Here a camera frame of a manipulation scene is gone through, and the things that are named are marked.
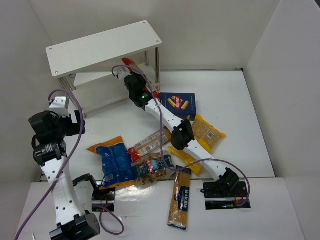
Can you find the yellow macaroni bag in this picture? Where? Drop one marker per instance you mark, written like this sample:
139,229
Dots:
207,136

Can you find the La Sicilia spaghetti bag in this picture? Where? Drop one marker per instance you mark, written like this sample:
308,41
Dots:
178,212

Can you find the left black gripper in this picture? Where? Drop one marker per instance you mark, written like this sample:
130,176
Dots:
78,122

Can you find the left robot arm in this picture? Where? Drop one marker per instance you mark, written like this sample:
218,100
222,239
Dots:
72,198

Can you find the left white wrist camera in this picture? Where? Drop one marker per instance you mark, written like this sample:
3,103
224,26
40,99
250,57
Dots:
60,106

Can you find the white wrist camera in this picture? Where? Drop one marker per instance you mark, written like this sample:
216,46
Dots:
60,106
121,74

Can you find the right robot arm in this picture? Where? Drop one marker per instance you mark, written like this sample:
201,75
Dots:
182,136

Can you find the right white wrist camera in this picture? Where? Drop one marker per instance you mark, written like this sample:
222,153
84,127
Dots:
121,74

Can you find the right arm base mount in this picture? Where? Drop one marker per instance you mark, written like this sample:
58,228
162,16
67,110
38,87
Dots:
217,201

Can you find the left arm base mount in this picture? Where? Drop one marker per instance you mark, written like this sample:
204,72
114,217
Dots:
104,198

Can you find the clear blue fusilli bag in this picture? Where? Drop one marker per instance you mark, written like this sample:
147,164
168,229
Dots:
149,168

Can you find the white two-tier shelf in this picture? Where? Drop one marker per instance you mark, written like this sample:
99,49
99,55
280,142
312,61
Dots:
85,66

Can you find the blue Barilla rigatoni box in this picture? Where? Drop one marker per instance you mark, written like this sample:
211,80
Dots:
183,105

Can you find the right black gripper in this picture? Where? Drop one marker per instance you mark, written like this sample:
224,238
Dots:
131,78

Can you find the blue orange pasta bag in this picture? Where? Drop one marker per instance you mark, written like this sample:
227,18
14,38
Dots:
116,163

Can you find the red clear spaghetti bag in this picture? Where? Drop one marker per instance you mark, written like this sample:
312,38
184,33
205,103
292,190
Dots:
149,144

